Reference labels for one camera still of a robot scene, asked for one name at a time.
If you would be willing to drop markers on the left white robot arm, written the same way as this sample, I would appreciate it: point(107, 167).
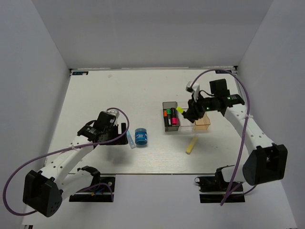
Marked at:
point(45, 190)

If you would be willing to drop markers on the pale yellow glue stick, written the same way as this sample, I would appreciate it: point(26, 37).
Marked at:
point(191, 145)

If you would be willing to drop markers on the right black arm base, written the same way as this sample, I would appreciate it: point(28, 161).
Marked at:
point(210, 192)

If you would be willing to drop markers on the clear transparent bin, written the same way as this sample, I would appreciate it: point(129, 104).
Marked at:
point(185, 124)

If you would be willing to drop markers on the pink cap black highlighter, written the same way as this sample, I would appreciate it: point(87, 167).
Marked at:
point(174, 118)

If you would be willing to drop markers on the green cap black highlighter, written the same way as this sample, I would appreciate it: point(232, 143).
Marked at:
point(169, 118)

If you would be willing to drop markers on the right blue table label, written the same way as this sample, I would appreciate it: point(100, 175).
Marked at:
point(223, 71)

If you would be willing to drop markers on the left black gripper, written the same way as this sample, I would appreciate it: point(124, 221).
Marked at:
point(123, 127)

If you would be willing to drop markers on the blue round jar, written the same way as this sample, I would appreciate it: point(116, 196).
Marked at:
point(141, 136)

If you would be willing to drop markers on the light blue glue stick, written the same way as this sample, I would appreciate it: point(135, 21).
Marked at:
point(130, 140)

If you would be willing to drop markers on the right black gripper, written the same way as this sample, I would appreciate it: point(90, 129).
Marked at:
point(194, 112)

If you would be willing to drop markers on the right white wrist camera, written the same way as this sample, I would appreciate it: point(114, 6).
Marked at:
point(193, 88)

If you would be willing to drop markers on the yellow cap black highlighter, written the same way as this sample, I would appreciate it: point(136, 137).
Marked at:
point(180, 110)

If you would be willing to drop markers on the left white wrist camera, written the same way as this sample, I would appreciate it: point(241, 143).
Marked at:
point(116, 114)

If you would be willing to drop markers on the left blue table label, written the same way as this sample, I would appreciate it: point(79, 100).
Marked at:
point(80, 73)

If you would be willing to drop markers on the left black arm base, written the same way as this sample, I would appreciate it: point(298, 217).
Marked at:
point(99, 194)

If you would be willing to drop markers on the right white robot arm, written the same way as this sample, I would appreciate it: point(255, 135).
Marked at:
point(266, 161)

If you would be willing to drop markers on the dark grey transparent bin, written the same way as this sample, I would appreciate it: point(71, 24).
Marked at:
point(169, 105)

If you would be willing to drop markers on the orange cap black highlighter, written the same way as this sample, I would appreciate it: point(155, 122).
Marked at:
point(165, 118)

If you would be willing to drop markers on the blue table label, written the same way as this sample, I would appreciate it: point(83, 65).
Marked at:
point(223, 71)
point(80, 73)

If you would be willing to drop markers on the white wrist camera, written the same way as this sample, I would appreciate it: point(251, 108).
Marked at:
point(116, 114)
point(193, 88)

